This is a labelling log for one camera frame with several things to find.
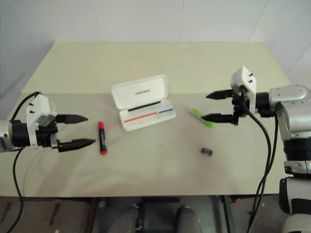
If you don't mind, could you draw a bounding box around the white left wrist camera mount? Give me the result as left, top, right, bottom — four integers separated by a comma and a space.
25, 93, 58, 148

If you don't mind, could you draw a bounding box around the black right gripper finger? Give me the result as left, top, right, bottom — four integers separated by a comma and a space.
206, 88, 234, 100
200, 113, 235, 125

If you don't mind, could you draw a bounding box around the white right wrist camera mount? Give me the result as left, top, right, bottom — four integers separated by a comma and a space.
230, 66, 258, 114

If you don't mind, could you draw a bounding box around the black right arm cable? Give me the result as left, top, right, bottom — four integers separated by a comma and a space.
241, 88, 279, 233

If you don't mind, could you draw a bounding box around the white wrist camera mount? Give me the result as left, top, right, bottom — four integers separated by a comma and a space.
25, 93, 58, 148
230, 66, 258, 114

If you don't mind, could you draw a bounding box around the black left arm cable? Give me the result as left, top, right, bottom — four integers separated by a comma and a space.
0, 91, 41, 233

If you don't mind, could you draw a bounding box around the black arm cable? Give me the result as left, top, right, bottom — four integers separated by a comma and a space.
0, 91, 41, 233
241, 88, 279, 233

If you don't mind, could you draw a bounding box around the red and black marker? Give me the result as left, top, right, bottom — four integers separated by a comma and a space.
97, 121, 108, 156

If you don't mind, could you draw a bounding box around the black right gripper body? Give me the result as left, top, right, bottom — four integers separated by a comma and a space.
231, 87, 250, 127

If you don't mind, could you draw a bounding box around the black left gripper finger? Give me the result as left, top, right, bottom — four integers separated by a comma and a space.
56, 114, 89, 124
57, 138, 96, 153

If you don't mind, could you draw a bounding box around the dark rounded robot foot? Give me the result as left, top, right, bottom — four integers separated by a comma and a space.
93, 197, 142, 233
175, 205, 202, 233

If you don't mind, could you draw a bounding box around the white open pencil case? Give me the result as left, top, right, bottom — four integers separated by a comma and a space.
111, 74, 176, 133

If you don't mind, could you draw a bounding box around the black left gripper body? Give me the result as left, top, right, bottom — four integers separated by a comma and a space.
35, 120, 61, 153

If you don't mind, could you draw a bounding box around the green highlighter pen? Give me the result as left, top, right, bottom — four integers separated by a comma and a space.
187, 107, 216, 129

